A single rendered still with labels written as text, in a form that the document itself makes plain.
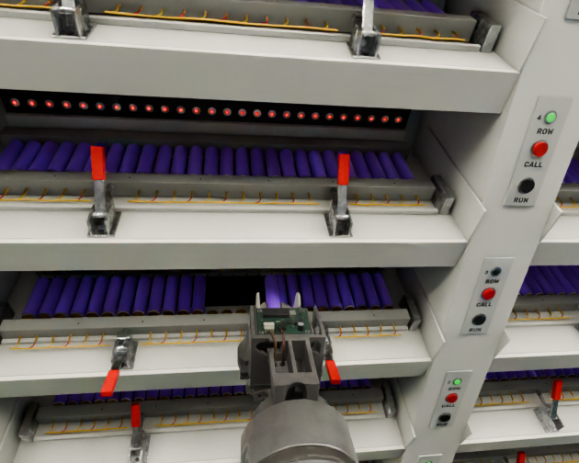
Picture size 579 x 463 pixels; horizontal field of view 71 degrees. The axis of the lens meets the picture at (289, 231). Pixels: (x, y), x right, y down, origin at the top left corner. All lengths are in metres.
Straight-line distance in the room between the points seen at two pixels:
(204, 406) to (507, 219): 0.53
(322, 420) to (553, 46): 0.41
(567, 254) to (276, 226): 0.38
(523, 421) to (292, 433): 0.63
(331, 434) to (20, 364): 0.43
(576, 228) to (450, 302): 0.19
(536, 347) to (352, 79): 0.50
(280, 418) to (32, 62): 0.36
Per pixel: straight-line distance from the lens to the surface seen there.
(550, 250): 0.62
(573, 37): 0.52
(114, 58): 0.42
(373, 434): 0.77
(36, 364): 0.63
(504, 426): 0.87
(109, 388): 0.53
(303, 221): 0.49
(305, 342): 0.39
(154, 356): 0.59
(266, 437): 0.33
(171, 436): 0.74
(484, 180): 0.52
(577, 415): 0.97
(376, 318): 0.62
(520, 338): 0.74
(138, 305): 0.62
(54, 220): 0.52
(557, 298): 0.80
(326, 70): 0.41
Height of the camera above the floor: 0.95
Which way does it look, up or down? 27 degrees down
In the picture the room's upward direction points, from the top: 4 degrees clockwise
